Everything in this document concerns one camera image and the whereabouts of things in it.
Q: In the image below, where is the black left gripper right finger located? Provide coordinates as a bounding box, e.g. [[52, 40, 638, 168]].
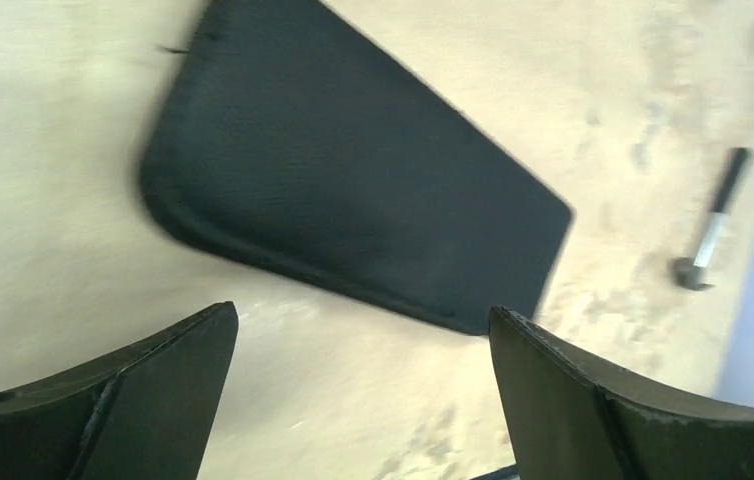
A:
[[489, 307, 754, 479]]

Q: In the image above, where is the black zippered tool case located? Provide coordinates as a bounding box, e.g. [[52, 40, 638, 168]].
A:
[[138, 1, 572, 335]]

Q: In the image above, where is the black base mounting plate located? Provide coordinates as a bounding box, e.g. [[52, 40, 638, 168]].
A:
[[471, 464, 520, 480]]

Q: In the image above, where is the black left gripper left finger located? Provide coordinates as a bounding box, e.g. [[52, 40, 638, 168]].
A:
[[0, 302, 238, 479]]

